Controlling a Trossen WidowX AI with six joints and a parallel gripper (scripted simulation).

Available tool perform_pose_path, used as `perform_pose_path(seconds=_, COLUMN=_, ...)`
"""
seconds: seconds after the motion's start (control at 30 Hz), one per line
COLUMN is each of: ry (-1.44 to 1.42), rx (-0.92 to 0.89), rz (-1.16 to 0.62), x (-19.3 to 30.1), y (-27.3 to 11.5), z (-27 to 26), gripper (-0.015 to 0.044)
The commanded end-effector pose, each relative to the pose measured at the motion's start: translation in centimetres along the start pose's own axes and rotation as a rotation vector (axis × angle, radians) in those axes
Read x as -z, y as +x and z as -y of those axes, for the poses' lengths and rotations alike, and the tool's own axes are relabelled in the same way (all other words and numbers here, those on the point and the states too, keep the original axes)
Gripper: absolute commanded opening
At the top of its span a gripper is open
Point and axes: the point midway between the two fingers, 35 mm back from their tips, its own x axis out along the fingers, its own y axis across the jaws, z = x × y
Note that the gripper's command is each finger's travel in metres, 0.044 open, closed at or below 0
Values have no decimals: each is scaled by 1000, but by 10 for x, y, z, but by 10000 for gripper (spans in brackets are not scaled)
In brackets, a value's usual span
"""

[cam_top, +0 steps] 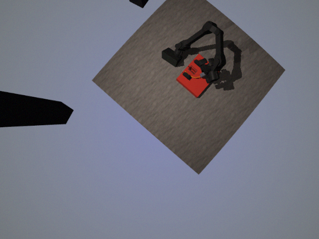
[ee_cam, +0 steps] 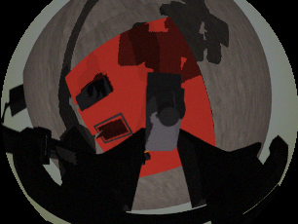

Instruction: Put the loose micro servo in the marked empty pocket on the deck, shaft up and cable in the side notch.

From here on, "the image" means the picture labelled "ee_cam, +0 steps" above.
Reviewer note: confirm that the red rectangular block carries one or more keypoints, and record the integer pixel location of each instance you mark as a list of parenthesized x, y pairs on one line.
[(109, 85)]

